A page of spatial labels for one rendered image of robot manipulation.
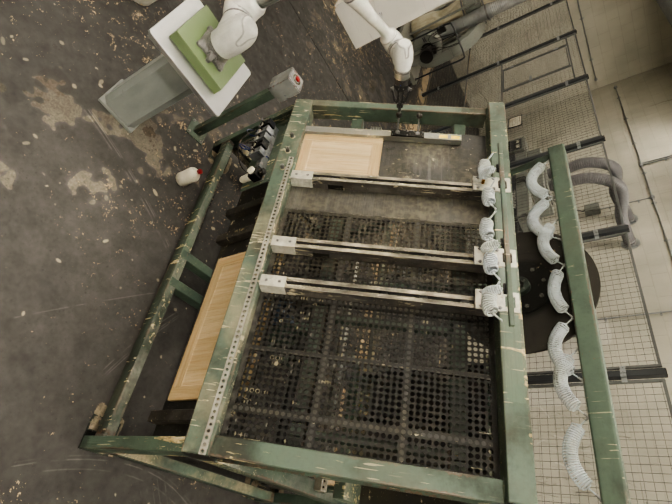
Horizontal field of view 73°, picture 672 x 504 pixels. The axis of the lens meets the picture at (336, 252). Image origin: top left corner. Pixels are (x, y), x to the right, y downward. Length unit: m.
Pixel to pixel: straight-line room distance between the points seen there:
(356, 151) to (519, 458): 1.82
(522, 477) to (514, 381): 0.35
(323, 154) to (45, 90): 1.54
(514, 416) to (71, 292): 2.17
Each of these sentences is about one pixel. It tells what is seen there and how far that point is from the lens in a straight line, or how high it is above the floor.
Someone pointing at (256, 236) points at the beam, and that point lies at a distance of 2.40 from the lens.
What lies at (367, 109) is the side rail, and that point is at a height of 1.21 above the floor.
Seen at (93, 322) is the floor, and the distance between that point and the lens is 2.75.
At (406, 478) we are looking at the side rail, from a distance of 1.89.
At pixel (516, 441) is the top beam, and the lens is 1.94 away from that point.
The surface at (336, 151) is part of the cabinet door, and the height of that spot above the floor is 1.08.
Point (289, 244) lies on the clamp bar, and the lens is 2.31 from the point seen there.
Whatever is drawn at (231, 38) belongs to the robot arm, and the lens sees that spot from 2.56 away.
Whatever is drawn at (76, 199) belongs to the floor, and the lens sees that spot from 2.85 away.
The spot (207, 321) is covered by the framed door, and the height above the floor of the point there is 0.35.
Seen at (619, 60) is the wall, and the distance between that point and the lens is 11.71.
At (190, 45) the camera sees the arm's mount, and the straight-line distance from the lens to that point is 2.61.
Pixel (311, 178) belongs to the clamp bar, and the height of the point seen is 1.03.
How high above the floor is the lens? 2.40
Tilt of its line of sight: 32 degrees down
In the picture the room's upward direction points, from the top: 76 degrees clockwise
